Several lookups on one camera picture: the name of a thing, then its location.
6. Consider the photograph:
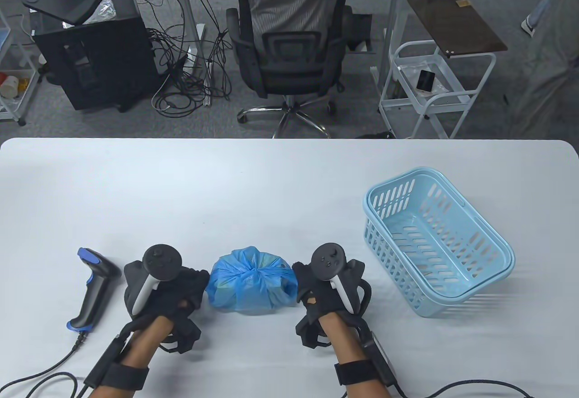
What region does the person's right hand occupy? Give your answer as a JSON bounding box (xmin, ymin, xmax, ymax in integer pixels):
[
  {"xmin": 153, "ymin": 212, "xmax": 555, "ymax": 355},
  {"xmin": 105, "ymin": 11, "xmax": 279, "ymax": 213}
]
[{"xmin": 292, "ymin": 259, "xmax": 372, "ymax": 327}]

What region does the person's left hand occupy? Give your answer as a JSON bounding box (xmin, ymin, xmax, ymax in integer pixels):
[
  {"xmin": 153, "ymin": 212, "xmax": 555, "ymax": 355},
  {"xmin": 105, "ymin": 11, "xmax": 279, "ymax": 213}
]
[{"xmin": 123, "ymin": 260, "xmax": 211, "ymax": 326}]

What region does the blue plastic bag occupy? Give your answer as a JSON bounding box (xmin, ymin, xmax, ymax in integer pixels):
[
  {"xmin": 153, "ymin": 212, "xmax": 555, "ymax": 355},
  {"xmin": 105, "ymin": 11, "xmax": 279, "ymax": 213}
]
[{"xmin": 205, "ymin": 246, "xmax": 299, "ymax": 315}]

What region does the black blue barcode scanner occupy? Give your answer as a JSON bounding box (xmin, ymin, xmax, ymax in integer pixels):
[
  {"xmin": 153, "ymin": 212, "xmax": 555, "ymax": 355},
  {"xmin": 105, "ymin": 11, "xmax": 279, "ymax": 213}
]
[{"xmin": 66, "ymin": 247, "xmax": 122, "ymax": 332}]

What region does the person's right forearm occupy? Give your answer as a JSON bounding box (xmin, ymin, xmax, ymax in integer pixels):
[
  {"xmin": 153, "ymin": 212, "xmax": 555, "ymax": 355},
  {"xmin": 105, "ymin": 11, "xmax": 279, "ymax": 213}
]
[{"xmin": 318, "ymin": 314, "xmax": 392, "ymax": 398}]

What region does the person's left forearm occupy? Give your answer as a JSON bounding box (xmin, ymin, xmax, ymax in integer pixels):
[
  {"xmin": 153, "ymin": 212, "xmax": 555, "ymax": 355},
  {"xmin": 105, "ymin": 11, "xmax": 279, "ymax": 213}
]
[{"xmin": 88, "ymin": 314, "xmax": 175, "ymax": 398}]

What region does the black white handheld controller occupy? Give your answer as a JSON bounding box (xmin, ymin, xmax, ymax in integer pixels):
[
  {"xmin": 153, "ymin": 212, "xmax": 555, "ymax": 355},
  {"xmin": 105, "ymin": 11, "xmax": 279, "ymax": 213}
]
[
  {"xmin": 124, "ymin": 244, "xmax": 183, "ymax": 316},
  {"xmin": 311, "ymin": 243, "xmax": 372, "ymax": 316}
]

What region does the black wrist sensor box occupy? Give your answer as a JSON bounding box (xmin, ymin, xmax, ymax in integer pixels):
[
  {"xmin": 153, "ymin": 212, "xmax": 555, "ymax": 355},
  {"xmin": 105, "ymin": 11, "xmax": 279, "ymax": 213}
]
[
  {"xmin": 83, "ymin": 321, "xmax": 136, "ymax": 388},
  {"xmin": 360, "ymin": 319, "xmax": 399, "ymax": 386}
]

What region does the light blue plastic basket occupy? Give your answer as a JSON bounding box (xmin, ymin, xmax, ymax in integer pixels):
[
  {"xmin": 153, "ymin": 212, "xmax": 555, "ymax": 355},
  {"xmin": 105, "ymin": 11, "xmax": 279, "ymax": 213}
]
[{"xmin": 362, "ymin": 167, "xmax": 515, "ymax": 318}]

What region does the white metal cart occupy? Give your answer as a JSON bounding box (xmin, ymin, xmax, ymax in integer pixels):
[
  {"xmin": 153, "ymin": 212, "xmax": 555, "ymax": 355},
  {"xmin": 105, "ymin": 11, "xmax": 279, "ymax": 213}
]
[{"xmin": 378, "ymin": 40, "xmax": 497, "ymax": 140}]

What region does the black mesh office chair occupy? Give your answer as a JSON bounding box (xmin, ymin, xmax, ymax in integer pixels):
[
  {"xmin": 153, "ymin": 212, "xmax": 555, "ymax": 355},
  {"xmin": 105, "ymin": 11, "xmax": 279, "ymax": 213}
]
[{"xmin": 225, "ymin": 0, "xmax": 354, "ymax": 139}]

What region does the black computer tower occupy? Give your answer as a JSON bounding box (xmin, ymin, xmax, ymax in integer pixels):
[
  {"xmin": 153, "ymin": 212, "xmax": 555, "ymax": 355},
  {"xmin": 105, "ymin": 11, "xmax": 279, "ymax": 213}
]
[{"xmin": 34, "ymin": 0, "xmax": 163, "ymax": 113}]

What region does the black bag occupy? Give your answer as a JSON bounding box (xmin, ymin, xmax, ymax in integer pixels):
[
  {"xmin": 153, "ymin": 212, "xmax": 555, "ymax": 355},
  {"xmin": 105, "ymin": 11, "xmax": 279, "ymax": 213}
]
[{"xmin": 344, "ymin": 5, "xmax": 375, "ymax": 55}]

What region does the white desk leg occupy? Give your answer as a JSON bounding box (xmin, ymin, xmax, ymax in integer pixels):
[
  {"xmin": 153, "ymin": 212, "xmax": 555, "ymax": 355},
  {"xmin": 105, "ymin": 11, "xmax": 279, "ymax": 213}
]
[
  {"xmin": 371, "ymin": 0, "xmax": 405, "ymax": 95},
  {"xmin": 174, "ymin": 0, "xmax": 213, "ymax": 108}
]

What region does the clear plastic bag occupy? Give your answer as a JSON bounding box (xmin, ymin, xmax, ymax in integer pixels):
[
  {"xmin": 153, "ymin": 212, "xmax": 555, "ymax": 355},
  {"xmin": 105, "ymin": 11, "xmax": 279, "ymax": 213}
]
[{"xmin": 86, "ymin": 0, "xmax": 117, "ymax": 25}]

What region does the dark brown board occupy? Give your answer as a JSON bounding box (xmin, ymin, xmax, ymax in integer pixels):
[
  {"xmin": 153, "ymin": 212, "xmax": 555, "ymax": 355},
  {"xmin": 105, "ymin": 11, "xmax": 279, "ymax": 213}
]
[{"xmin": 407, "ymin": 0, "xmax": 508, "ymax": 58}]

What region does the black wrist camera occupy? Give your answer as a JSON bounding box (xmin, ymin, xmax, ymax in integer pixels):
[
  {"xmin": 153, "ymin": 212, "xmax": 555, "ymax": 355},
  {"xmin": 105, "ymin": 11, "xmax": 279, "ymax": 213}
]
[
  {"xmin": 161, "ymin": 310, "xmax": 202, "ymax": 354},
  {"xmin": 295, "ymin": 311, "xmax": 334, "ymax": 350}
]

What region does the black wrist strap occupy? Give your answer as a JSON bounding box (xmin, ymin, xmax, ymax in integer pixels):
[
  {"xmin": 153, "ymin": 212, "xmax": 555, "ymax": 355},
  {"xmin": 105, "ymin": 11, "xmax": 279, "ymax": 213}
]
[
  {"xmin": 102, "ymin": 362, "xmax": 150, "ymax": 392},
  {"xmin": 335, "ymin": 360, "xmax": 381, "ymax": 387}
]

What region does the black scanner cable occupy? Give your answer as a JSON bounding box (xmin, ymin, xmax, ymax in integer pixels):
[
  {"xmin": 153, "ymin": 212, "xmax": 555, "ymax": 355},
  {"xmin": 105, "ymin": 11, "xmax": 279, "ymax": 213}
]
[{"xmin": 0, "ymin": 332, "xmax": 90, "ymax": 389}]

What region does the black glove cable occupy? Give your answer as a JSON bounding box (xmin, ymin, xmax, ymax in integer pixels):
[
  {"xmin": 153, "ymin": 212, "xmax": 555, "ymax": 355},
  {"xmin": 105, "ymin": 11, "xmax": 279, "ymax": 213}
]
[
  {"xmin": 25, "ymin": 372, "xmax": 91, "ymax": 398},
  {"xmin": 391, "ymin": 379, "xmax": 531, "ymax": 398}
]

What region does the tangle of black cables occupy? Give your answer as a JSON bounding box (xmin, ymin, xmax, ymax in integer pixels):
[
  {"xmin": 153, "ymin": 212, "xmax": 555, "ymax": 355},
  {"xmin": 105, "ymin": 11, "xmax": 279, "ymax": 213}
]
[{"xmin": 147, "ymin": 0, "xmax": 236, "ymax": 116}]

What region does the white wire cart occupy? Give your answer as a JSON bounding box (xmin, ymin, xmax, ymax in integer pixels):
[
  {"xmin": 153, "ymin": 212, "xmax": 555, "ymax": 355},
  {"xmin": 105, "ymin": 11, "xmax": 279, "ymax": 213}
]
[{"xmin": 0, "ymin": 9, "xmax": 41, "ymax": 126}]

